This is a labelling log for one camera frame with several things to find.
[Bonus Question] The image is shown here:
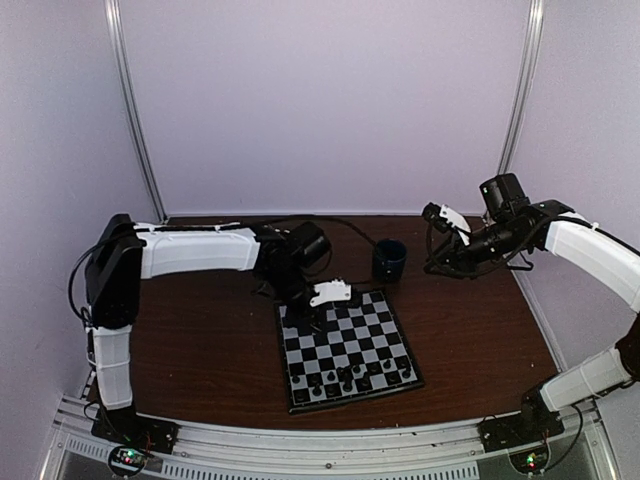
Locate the right aluminium corner post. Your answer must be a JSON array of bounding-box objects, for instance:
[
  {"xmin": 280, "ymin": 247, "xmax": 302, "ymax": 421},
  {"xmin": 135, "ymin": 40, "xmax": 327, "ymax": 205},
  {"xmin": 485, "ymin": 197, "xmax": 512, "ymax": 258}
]
[{"xmin": 496, "ymin": 0, "xmax": 545, "ymax": 175}]

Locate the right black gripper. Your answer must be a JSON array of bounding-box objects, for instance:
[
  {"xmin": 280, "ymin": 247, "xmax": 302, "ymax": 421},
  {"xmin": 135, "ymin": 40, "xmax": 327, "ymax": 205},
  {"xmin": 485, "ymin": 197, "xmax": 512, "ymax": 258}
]
[{"xmin": 424, "ymin": 218, "xmax": 529, "ymax": 280}]

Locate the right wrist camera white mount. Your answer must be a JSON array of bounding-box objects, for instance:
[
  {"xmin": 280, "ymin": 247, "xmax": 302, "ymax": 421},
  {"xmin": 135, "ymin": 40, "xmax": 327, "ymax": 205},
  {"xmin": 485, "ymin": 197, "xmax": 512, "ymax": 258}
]
[{"xmin": 422, "ymin": 202, "xmax": 472, "ymax": 246}]

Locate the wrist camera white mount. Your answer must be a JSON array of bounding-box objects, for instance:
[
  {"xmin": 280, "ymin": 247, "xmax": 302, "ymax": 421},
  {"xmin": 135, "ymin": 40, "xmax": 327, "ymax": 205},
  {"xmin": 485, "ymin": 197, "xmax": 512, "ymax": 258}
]
[
  {"xmin": 309, "ymin": 279, "xmax": 352, "ymax": 307},
  {"xmin": 422, "ymin": 202, "xmax": 472, "ymax": 246}
]

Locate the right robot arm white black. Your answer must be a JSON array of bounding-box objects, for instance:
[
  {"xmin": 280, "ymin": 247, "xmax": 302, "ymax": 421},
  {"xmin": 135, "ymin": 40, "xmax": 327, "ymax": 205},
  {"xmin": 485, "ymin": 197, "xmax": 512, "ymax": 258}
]
[{"xmin": 422, "ymin": 173, "xmax": 639, "ymax": 442}]

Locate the black back rank piece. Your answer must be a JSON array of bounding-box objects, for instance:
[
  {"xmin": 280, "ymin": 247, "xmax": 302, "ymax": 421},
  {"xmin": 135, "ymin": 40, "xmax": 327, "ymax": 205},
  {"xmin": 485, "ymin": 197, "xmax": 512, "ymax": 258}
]
[{"xmin": 294, "ymin": 391, "xmax": 308, "ymax": 403}]

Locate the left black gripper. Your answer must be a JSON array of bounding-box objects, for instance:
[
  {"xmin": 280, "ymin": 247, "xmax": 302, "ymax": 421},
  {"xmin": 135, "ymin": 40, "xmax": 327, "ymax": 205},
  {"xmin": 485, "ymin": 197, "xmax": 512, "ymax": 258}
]
[{"xmin": 264, "ymin": 266, "xmax": 328, "ymax": 337}]

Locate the left black braided cable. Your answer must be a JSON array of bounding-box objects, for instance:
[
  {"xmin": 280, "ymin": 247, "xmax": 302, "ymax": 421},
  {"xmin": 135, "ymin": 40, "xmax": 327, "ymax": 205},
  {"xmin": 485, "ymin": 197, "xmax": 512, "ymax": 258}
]
[{"xmin": 259, "ymin": 215, "xmax": 381, "ymax": 249}]

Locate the green led circuit board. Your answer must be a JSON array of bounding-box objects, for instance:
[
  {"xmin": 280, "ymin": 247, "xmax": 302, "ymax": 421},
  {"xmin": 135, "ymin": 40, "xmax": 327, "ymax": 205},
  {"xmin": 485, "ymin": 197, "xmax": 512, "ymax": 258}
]
[
  {"xmin": 107, "ymin": 446, "xmax": 147, "ymax": 471},
  {"xmin": 510, "ymin": 450, "xmax": 549, "ymax": 474}
]

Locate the aluminium corner post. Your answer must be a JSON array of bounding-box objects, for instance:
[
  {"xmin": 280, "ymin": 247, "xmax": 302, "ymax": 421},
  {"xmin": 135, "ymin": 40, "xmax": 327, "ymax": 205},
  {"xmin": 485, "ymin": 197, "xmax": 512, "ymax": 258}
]
[
  {"xmin": 104, "ymin": 0, "xmax": 168, "ymax": 222},
  {"xmin": 496, "ymin": 0, "xmax": 545, "ymax": 175}
]

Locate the left green led circuit board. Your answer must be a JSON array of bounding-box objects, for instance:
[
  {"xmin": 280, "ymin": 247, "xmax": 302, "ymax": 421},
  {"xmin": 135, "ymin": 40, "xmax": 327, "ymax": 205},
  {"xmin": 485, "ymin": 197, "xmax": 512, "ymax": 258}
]
[{"xmin": 107, "ymin": 446, "xmax": 147, "ymax": 471}]

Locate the folding black silver chessboard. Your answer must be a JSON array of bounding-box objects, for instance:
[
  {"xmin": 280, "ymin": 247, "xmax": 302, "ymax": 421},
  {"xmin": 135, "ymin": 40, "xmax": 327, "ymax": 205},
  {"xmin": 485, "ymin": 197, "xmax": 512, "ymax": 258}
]
[{"xmin": 275, "ymin": 289, "xmax": 425, "ymax": 415}]

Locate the right green led circuit board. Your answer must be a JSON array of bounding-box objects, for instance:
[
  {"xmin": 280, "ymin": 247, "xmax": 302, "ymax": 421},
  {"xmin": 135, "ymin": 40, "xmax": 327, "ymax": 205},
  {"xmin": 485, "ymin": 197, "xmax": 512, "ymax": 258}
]
[{"xmin": 510, "ymin": 450, "xmax": 549, "ymax": 474}]

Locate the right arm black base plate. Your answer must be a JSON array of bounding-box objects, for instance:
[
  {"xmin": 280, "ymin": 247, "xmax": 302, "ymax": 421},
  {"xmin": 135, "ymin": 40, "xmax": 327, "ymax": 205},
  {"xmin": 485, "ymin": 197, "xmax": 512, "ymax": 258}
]
[{"xmin": 478, "ymin": 414, "xmax": 565, "ymax": 453}]

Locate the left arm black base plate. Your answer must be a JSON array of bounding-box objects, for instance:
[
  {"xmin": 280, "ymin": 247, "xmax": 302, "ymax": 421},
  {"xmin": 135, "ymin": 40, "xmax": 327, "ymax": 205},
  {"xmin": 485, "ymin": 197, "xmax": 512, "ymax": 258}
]
[{"xmin": 91, "ymin": 409, "xmax": 179, "ymax": 454}]

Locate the dark blue ceramic mug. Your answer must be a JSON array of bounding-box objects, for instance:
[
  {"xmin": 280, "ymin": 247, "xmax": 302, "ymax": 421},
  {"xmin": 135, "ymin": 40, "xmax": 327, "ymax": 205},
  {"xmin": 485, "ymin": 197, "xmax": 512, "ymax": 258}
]
[{"xmin": 371, "ymin": 239, "xmax": 408, "ymax": 284}]

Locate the aluminium front rail frame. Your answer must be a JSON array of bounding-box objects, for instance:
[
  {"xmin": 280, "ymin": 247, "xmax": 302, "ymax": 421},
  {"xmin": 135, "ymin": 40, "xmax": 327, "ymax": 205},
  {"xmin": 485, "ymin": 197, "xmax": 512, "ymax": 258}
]
[{"xmin": 42, "ymin": 384, "xmax": 614, "ymax": 480}]

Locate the left aluminium corner post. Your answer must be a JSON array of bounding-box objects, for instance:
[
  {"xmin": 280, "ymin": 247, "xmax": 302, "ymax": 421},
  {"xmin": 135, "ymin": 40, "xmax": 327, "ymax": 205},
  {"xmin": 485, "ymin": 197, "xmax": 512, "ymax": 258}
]
[{"xmin": 104, "ymin": 0, "xmax": 168, "ymax": 222}]

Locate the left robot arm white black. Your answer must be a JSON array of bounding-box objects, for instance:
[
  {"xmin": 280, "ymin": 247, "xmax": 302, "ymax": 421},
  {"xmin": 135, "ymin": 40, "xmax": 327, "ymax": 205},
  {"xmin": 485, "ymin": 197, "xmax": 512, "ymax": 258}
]
[{"xmin": 71, "ymin": 214, "xmax": 351, "ymax": 444}]

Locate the black back rank knight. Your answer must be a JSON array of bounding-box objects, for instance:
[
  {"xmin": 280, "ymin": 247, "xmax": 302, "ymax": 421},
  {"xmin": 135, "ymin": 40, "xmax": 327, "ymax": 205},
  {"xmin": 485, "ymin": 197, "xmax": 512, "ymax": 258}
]
[{"xmin": 326, "ymin": 385, "xmax": 340, "ymax": 397}]

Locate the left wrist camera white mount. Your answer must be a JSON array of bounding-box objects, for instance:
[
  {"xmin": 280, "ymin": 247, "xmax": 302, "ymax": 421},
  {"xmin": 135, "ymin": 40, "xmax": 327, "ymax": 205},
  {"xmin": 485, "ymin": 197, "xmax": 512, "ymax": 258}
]
[{"xmin": 309, "ymin": 279, "xmax": 352, "ymax": 307}]

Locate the black chess piece lone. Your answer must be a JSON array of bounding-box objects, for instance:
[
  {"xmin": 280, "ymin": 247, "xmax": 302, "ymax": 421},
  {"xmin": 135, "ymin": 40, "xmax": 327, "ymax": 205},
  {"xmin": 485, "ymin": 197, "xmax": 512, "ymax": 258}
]
[{"xmin": 337, "ymin": 367, "xmax": 353, "ymax": 392}]

